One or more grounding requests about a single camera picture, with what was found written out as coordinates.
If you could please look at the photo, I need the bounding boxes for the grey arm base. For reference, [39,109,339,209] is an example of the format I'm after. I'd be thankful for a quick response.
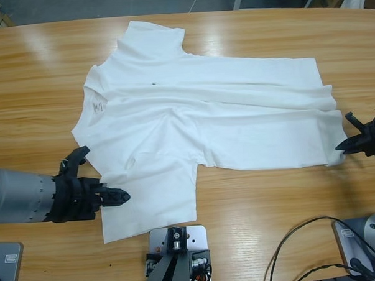
[0,241,25,281]
[331,212,375,280]

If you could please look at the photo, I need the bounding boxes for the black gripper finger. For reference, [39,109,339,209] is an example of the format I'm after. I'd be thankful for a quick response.
[345,110,368,134]
[335,132,370,155]
[99,185,132,209]

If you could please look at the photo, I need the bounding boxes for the braided dark cable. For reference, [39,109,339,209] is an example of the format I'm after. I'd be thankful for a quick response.
[297,262,353,281]

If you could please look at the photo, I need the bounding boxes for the white t-shirt with black logo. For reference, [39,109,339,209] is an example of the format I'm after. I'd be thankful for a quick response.
[65,11,351,246]

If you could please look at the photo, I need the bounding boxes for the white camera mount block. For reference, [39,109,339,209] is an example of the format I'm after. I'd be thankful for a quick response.
[147,225,212,281]

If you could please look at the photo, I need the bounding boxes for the long black cable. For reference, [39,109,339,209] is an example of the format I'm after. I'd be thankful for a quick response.
[261,213,375,281]

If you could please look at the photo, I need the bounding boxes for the orange and black wires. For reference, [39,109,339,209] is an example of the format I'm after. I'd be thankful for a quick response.
[187,263,213,281]

